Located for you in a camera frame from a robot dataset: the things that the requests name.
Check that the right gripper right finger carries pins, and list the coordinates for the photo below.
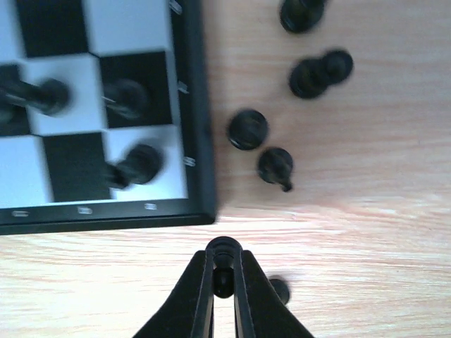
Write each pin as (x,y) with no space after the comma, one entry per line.
(259,312)

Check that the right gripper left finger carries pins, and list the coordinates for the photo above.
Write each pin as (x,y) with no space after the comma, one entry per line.
(188,310)

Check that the black piece lowest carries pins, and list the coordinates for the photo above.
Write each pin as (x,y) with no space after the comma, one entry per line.
(224,250)

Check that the black pawn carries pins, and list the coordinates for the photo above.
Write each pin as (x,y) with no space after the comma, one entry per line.
(49,97)

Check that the black and silver chessboard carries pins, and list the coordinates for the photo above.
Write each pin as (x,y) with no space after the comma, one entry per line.
(52,166)

